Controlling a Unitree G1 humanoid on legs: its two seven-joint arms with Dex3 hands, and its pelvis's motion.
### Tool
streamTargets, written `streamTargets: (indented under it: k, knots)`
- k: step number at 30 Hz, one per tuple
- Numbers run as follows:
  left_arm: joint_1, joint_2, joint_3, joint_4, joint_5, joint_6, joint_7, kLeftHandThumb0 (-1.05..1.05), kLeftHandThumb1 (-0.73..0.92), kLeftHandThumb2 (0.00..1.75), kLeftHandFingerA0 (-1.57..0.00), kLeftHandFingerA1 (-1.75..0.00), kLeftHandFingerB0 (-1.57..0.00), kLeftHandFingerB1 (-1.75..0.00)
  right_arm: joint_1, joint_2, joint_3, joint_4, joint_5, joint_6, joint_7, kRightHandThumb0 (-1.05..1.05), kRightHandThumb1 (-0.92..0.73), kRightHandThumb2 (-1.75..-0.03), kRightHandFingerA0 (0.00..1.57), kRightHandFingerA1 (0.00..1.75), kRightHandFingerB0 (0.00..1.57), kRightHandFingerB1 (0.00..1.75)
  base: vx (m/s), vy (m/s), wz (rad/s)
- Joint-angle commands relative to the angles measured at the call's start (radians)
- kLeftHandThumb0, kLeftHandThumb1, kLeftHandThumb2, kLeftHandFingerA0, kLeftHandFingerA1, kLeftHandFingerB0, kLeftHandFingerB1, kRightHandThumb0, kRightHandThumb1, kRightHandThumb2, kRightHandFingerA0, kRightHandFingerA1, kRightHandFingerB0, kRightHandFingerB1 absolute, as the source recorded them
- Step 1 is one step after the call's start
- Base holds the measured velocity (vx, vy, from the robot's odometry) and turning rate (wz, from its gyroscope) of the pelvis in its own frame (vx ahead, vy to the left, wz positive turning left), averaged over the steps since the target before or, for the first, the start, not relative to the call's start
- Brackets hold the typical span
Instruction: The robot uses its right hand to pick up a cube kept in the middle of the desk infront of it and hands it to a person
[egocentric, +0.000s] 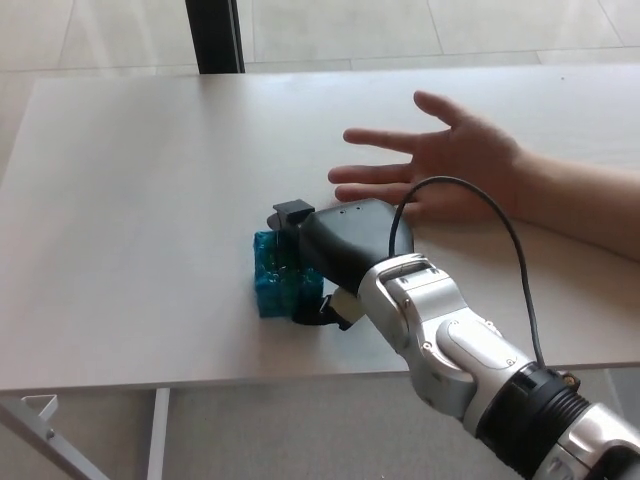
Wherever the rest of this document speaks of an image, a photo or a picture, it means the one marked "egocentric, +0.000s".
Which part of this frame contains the white diagonal table brace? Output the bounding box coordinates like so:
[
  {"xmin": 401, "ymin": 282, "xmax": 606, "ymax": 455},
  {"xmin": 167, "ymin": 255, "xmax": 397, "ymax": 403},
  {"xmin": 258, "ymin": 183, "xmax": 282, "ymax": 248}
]
[{"xmin": 0, "ymin": 399, "xmax": 109, "ymax": 480}]

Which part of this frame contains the black vertical post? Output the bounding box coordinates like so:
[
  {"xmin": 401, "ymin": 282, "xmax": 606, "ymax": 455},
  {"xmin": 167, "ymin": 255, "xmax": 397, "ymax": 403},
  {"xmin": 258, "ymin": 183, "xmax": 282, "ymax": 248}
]
[{"xmin": 185, "ymin": 0, "xmax": 247, "ymax": 75}]

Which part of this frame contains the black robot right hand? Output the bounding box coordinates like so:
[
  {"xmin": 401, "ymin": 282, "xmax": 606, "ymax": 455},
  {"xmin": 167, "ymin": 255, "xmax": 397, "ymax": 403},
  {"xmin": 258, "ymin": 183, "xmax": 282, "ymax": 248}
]
[{"xmin": 266, "ymin": 198, "xmax": 416, "ymax": 332}]

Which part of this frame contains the pale thin frame bar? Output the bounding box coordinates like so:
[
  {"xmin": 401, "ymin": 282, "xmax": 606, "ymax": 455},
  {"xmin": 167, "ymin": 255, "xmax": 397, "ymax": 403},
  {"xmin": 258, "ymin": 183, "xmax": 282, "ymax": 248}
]
[{"xmin": 605, "ymin": 368, "xmax": 632, "ymax": 409}]

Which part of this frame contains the white straight table leg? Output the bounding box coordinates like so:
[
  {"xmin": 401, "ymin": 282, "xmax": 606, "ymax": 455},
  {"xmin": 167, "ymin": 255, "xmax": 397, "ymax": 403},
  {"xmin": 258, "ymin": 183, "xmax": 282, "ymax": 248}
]
[{"xmin": 147, "ymin": 389, "xmax": 171, "ymax": 480}]

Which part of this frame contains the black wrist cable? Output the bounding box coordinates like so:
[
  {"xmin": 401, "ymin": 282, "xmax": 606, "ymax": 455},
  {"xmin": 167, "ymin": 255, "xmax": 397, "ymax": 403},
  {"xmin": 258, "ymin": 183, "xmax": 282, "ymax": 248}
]
[{"xmin": 388, "ymin": 176, "xmax": 548, "ymax": 369}]

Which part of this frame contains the teal taped cube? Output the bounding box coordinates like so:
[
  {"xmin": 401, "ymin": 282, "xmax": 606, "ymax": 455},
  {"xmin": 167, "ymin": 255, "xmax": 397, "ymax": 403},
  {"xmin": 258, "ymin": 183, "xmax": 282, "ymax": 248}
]
[{"xmin": 252, "ymin": 229, "xmax": 326, "ymax": 319}]

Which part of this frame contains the bare person forearm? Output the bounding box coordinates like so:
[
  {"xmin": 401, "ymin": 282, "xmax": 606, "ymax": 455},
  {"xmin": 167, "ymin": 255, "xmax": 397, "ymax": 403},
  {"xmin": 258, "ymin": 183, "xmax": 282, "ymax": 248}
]
[{"xmin": 514, "ymin": 148, "xmax": 640, "ymax": 264}]

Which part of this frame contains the bare person hand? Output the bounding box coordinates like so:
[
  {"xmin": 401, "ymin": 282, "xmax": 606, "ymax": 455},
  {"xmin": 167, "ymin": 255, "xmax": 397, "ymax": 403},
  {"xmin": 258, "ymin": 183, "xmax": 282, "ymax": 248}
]
[{"xmin": 327, "ymin": 90, "xmax": 526, "ymax": 224}]

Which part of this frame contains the white triangular metal bracket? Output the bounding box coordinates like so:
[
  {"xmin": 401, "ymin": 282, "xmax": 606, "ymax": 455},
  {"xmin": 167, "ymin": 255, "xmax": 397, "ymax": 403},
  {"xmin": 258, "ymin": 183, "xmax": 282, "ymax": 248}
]
[{"xmin": 20, "ymin": 394, "xmax": 60, "ymax": 426}]

